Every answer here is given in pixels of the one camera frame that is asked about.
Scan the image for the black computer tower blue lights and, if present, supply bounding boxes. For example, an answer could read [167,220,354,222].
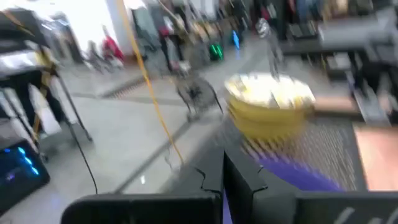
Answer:
[0,139,51,215]

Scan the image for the yellow bowl with patterned inside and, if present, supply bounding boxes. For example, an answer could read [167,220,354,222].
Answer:
[223,72,317,116]
[228,107,312,130]
[233,123,308,141]

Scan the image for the thin black floor cable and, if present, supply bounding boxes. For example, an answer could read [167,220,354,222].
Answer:
[65,123,99,195]

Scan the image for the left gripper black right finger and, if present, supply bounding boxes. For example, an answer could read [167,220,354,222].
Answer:
[224,151,297,224]

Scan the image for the blue mini bowl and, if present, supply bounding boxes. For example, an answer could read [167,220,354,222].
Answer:
[222,155,343,224]

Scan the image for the black mesh metal rack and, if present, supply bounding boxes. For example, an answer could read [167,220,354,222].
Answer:
[183,116,370,193]

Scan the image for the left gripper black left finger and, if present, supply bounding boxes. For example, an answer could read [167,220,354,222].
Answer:
[164,148,224,224]

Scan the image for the black tripod stand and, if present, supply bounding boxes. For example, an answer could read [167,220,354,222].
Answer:
[0,9,94,147]

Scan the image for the yellow hanging cable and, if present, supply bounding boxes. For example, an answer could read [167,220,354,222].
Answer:
[116,0,185,165]

